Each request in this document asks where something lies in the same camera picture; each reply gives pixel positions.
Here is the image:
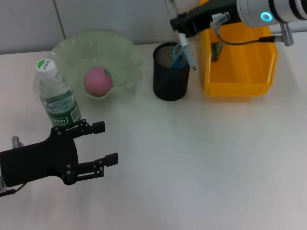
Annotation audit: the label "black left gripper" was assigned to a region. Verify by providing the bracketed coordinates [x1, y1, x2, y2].
[0, 119, 119, 187]

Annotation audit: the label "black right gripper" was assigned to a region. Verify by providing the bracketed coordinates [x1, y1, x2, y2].
[169, 0, 240, 38]

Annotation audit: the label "silver ballpoint pen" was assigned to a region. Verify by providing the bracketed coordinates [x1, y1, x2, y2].
[165, 0, 198, 73]

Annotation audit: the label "blue scissors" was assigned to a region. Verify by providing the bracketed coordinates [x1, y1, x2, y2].
[171, 43, 190, 69]

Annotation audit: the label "green plastic wrapper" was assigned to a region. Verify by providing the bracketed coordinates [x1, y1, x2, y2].
[210, 41, 224, 62]

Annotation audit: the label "clear green-label water bottle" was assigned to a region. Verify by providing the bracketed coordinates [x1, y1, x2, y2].
[35, 58, 82, 127]

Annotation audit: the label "pink peach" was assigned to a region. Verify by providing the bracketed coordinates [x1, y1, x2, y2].
[83, 67, 114, 97]

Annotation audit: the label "black mesh pen holder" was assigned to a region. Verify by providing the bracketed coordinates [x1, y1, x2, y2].
[153, 42, 191, 101]

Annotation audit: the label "pale green glass fruit plate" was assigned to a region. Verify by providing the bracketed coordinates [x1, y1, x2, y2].
[50, 30, 144, 99]

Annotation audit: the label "yellow plastic bin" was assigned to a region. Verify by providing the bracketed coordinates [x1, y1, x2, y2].
[200, 0, 279, 97]

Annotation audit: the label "right arm gripper cable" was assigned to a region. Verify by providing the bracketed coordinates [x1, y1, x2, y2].
[210, 11, 295, 46]

